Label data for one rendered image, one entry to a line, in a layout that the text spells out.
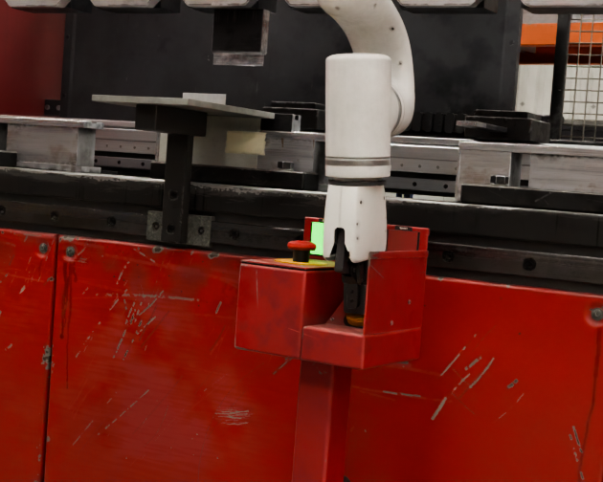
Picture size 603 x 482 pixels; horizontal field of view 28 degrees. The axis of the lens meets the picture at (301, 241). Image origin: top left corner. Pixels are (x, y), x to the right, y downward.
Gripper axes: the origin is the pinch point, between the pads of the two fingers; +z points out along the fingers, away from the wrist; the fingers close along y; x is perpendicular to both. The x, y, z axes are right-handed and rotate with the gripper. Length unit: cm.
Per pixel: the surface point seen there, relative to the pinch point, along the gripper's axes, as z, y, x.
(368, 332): 3.2, 5.6, 4.4
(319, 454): 21.2, 2.6, -4.2
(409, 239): -6.8, -9.8, 2.9
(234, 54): -33, -38, -43
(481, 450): 24.1, -18.6, 10.7
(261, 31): -37, -38, -37
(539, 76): -34, -477, -133
